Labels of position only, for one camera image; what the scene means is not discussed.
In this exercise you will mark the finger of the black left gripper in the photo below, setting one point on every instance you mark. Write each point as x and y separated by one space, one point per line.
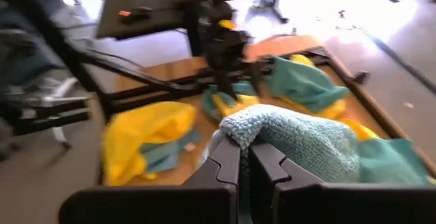
257 76
226 81

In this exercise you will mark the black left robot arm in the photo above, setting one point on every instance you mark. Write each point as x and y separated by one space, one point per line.
211 13

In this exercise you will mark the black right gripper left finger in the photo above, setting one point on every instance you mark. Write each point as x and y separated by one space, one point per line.
204 203

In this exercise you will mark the black desk leg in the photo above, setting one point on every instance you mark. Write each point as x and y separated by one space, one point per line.
272 6

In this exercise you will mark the teal microfiber towel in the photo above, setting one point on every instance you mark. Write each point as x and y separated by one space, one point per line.
306 142
163 156
303 84
207 105
391 162

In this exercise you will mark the black office chair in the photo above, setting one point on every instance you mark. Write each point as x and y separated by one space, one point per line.
34 101

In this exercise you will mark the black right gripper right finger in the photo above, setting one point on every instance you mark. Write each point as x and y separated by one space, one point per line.
306 203

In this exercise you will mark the black clamp device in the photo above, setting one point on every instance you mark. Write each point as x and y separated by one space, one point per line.
139 14

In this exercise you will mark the black aluminium table frame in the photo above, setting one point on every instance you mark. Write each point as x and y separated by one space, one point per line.
136 103

